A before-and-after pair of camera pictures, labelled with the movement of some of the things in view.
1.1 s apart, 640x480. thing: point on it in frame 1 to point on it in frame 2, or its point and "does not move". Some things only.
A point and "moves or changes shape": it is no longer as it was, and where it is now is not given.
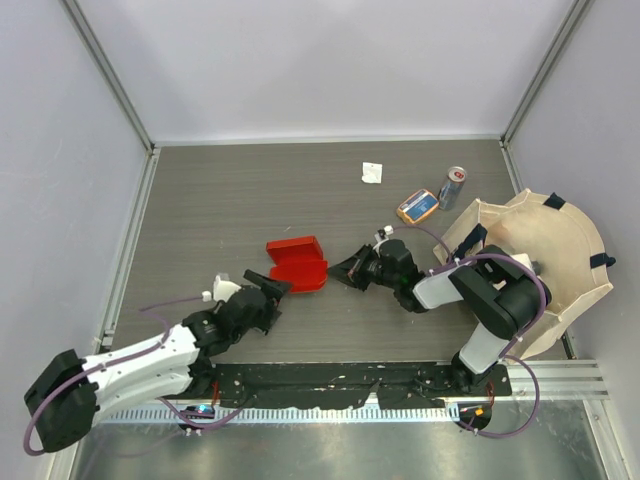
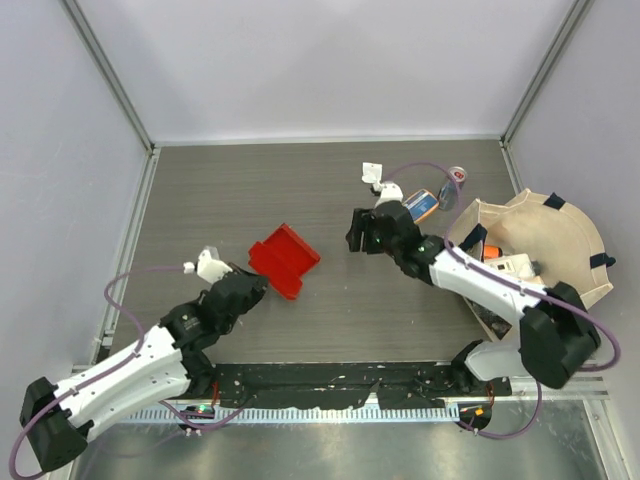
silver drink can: (451, 187) does not move
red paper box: (299, 262) moves or changes shape
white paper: (371, 172) does not move
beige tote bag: (559, 241) does not move
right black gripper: (351, 270) to (363, 220)
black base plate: (282, 385) does not move
